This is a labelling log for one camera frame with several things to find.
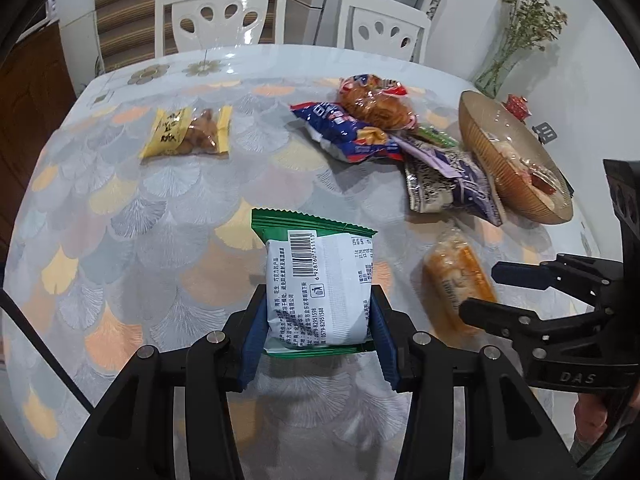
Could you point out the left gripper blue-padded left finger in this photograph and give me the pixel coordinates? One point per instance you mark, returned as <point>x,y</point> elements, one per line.
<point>130,432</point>

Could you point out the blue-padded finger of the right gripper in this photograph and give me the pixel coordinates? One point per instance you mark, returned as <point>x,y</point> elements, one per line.
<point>590,280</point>
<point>577,334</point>

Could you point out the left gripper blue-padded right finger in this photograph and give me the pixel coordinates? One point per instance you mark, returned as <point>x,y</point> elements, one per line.
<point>508,435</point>

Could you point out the purple white chips bag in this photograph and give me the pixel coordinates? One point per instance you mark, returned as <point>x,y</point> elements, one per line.
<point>440,179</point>

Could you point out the green white snack packet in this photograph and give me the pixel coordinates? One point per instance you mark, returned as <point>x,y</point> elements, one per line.
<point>318,283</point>

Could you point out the person's right hand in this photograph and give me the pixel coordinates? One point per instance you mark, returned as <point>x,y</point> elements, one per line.
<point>591,416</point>

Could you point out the orange cake packet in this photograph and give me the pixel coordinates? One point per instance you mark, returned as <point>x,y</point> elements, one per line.
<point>456,272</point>

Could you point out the gold ribbed glass bowl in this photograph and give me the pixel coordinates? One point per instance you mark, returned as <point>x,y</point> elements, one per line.
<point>524,175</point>

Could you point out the small red decorated box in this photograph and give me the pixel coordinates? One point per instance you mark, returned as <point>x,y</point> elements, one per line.
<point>517,106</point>

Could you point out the patterned fan-print tablecloth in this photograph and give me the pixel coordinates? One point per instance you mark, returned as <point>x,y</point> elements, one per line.
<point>109,252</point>

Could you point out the brown green biscuit packet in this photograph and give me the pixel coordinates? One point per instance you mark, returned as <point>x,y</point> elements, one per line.
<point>436,137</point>

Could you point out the red orange bread bag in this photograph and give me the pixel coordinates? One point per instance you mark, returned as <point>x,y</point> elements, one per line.
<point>380,102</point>

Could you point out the blue snack bag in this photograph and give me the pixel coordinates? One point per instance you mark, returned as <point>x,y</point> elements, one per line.
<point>344,137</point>

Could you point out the vase with dried flowers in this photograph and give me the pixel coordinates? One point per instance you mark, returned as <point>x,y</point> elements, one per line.
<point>525,26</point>

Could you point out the yellow nut snack packet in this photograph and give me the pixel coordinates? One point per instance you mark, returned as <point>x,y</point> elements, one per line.
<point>189,130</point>

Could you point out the right white plastic chair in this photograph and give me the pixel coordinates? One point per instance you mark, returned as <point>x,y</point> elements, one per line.
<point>383,27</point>

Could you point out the white plastic chair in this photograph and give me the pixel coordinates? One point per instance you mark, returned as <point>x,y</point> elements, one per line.
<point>204,24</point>
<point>383,27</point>

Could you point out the brown wooden cabinet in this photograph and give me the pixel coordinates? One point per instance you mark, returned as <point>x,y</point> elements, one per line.
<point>36,95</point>

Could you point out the left white plastic chair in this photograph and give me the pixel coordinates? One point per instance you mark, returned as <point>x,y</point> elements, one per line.
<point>204,24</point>

